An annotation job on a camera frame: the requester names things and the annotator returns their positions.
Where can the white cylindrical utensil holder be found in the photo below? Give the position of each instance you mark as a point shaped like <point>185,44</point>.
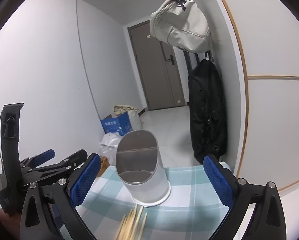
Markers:
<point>149,180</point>

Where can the black hanging bag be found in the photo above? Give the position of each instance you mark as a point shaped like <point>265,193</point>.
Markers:
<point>207,110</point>

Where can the blue cardboard box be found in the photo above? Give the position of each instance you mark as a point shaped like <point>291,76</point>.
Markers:
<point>117,125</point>

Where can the grey-brown door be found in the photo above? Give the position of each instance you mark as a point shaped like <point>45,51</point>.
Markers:
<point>152,75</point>

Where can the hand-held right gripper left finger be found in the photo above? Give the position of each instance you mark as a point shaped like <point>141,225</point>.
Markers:
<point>85,180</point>

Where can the beige crumpled cloth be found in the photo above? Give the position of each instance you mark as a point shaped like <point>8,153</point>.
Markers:
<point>124,109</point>

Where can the white plastic bag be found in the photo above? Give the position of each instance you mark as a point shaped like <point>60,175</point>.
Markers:
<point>109,145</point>

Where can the beige backpack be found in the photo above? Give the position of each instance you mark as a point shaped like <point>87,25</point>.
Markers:
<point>179,25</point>

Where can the bunch of wooden chopsticks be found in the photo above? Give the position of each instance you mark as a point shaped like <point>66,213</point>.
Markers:
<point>133,225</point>

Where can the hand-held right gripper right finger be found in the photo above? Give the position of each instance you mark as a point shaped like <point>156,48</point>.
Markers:
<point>219,180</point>

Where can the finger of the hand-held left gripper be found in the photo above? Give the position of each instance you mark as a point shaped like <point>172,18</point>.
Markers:
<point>47,154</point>
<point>72,158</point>

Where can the teal checked tablecloth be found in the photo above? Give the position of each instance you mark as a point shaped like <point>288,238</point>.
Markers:
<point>189,205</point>

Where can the brown wooden object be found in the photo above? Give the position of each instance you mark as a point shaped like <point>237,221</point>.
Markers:
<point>104,163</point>

